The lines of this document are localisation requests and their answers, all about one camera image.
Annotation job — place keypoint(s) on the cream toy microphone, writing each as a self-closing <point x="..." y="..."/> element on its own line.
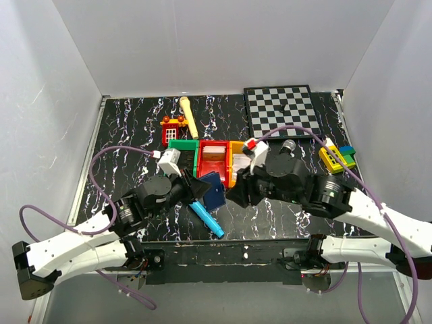
<point x="186" y="108"/>

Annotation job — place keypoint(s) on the black grey chessboard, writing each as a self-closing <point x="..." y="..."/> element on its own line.
<point x="263" y="114"/>

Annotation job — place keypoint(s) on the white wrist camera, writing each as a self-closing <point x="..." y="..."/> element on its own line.
<point x="168" y="162"/>
<point x="256" y="150"/>

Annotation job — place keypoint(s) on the yellow plastic bin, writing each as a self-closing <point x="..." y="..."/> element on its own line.
<point x="234" y="147"/>

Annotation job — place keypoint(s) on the yellow green toy brick house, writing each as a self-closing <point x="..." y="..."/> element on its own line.
<point x="345" y="154"/>

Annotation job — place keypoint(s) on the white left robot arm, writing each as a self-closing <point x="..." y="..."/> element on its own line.
<point x="106" y="239"/>

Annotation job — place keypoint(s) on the black cards in green bin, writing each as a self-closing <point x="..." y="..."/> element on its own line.
<point x="186" y="159"/>

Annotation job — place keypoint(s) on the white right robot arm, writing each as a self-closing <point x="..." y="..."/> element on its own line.
<point x="396" y="240"/>

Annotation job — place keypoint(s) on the green plastic bin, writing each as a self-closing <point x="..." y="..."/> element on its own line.
<point x="187" y="145"/>

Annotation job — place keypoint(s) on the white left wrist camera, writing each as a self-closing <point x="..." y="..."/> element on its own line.
<point x="168" y="162"/>

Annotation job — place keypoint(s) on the white cards in yellow bin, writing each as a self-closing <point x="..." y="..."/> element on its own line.
<point x="240" y="161"/>

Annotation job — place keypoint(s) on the cards in red bin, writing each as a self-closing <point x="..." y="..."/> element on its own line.
<point x="212" y="159"/>

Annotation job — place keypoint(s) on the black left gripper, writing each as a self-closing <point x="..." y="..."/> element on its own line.
<point x="185" y="185"/>

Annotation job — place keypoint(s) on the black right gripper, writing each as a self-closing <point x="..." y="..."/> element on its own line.
<point x="249" y="185"/>

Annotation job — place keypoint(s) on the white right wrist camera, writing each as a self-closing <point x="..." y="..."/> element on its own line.
<point x="256" y="150"/>

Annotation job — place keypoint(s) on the light blue toy microphone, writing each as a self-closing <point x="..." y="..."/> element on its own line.
<point x="207" y="219"/>

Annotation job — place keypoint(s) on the navy blue card holder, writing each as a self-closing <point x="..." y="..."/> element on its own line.
<point x="214" y="198"/>

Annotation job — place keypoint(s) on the black toy microphone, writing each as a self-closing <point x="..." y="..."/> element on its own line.
<point x="288" y="147"/>

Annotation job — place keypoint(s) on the red toy brick house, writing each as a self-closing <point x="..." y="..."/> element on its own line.
<point x="170" y="128"/>

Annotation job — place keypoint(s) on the red plastic bin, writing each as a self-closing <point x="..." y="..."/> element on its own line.
<point x="224" y="176"/>

